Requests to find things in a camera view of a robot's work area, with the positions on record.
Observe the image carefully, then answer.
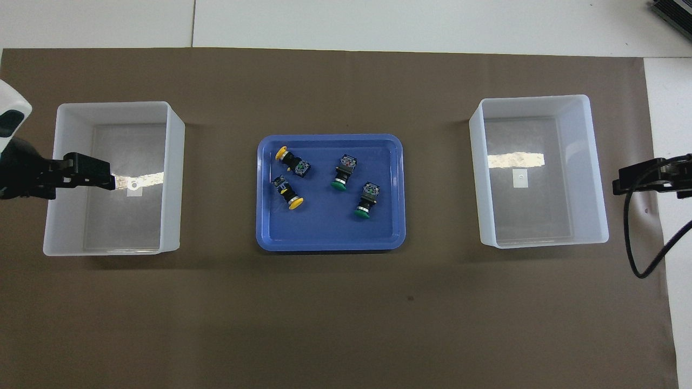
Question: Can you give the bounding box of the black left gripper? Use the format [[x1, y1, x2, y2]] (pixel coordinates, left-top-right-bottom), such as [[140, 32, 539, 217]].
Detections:
[[0, 137, 117, 201]]

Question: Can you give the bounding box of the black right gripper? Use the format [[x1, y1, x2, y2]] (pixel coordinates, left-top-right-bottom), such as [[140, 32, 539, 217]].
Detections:
[[613, 153, 692, 199]]

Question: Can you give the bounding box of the yellow push button switch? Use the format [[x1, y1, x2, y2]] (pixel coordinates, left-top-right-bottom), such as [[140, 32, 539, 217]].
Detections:
[[271, 175, 304, 210], [275, 145, 311, 179]]

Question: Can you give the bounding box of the green push button switch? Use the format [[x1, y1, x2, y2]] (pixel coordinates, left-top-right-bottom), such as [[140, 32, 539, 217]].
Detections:
[[331, 154, 358, 192], [354, 182, 381, 219]]

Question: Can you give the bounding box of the translucent white plastic box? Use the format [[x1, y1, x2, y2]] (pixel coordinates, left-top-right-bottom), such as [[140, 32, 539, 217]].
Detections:
[[469, 95, 610, 249], [43, 101, 186, 257]]

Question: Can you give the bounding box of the gray ribbed metal device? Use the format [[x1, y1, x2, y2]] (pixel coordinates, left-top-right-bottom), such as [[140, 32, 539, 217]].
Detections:
[[650, 0, 692, 26]]

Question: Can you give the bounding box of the blue plastic tray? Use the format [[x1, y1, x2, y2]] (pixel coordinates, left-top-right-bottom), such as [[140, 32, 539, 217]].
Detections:
[[256, 133, 406, 253]]

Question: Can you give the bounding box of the brown paper table mat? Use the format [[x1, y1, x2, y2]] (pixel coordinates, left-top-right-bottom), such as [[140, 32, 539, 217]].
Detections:
[[0, 48, 680, 389]]

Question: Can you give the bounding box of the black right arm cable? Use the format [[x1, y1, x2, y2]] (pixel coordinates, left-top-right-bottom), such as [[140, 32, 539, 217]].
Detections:
[[623, 157, 692, 280]]

